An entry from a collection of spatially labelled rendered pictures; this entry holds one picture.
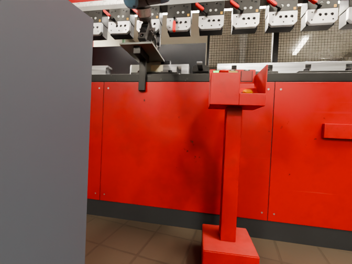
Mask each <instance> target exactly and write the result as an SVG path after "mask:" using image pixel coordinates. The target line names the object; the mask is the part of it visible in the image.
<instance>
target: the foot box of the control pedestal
mask: <svg viewBox="0 0 352 264"><path fill-rule="evenodd" d="M259 260H260V258H259V256H258V253H257V251H256V249H255V247H254V245H253V243H252V240H251V238H250V236H249V234H248V232H247V230H246V229H245V228H238V227H236V241H235V242H232V241H223V240H220V236H219V225H210V224H202V244H201V264H259Z"/></svg>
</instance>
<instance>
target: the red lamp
mask: <svg viewBox="0 0 352 264"><path fill-rule="evenodd" d="M241 81H252V71H241Z"/></svg>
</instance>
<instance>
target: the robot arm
mask: <svg viewBox="0 0 352 264"><path fill-rule="evenodd" d="M123 1H124V4H125V5H126V7H128V8H129V9H136V8H137V13H138V17H139V21H142V22H143V23H142V24H141V28H140V31H139V35H138V40H139V42H146V41H147V40H149V41H151V40H152V42H153V44H154V45H155V47H156V48H157V39H156V30H155V27H152V22H151V20H152V18H151V16H152V15H151V8H150V5H156V4H163V3H166V2H168V1H169V0H123Z"/></svg>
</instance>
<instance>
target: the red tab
mask: <svg viewBox="0 0 352 264"><path fill-rule="evenodd" d="M322 138H337V139H352V125H346V124H323V127H322Z"/></svg>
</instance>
